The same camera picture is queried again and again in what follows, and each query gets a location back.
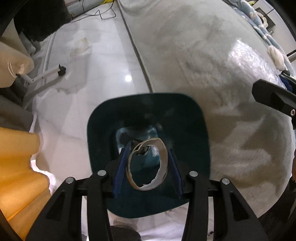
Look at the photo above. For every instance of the white clothes rack frame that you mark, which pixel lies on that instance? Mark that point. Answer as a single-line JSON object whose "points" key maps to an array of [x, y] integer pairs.
{"points": [[47, 77]]}

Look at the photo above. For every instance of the person's right hand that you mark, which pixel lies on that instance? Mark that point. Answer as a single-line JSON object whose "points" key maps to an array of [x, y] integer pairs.
{"points": [[294, 167]]}

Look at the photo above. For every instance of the clear bubble wrap piece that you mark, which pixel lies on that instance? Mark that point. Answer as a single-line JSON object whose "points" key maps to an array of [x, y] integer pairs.
{"points": [[249, 66]]}

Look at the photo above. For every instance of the blue cloud pattern blanket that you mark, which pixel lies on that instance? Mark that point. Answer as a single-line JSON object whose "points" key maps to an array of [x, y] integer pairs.
{"points": [[261, 27]]}

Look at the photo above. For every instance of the yellow curtain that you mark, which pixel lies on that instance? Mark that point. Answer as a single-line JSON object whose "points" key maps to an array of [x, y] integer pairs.
{"points": [[24, 192]]}

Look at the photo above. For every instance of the white cloud shaped ornament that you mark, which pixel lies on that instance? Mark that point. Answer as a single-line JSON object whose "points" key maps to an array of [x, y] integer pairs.
{"points": [[263, 19]]}

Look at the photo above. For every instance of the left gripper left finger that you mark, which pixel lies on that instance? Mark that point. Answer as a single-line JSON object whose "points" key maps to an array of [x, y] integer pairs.
{"points": [[119, 171]]}

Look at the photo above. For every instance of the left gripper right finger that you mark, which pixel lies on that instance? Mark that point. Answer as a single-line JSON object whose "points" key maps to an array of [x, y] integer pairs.
{"points": [[175, 174]]}

